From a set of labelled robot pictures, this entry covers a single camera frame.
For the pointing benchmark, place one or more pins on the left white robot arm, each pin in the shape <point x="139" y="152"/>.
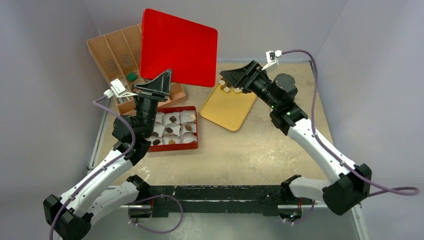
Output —
<point x="72" y="214"/>

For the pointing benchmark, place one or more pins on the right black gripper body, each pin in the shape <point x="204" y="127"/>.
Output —
<point x="251" y="77"/>

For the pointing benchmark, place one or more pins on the yellow tray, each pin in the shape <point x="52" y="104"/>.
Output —
<point x="227" y="110"/>

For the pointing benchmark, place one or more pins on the red chocolate box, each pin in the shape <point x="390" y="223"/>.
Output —
<point x="184" y="140"/>

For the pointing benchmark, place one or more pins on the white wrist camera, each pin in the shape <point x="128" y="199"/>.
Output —
<point x="272" y="59"/>
<point x="118" y="90"/>

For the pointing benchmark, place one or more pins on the peach desk organizer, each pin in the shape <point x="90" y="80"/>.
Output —
<point x="119" y="53"/>

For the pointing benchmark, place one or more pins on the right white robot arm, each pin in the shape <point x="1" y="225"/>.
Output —
<point x="346" y="185"/>

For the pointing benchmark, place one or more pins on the dark square chocolate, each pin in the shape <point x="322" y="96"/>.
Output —
<point x="173" y="119"/>

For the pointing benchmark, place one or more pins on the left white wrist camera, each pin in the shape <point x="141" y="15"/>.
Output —
<point x="118" y="90"/>

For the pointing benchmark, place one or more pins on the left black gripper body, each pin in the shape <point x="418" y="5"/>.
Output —
<point x="146" y="109"/>

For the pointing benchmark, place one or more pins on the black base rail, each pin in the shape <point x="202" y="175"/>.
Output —
<point x="267" y="200"/>

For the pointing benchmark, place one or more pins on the red box lid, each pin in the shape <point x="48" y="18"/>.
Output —
<point x="188" y="48"/>

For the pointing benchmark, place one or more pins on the dark chocolate piece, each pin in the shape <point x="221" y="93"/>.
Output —
<point x="156" y="142"/>

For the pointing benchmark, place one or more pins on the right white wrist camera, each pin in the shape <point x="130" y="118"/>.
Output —
<point x="272" y="59"/>

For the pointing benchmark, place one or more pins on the green eraser block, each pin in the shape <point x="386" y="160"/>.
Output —
<point x="131" y="77"/>

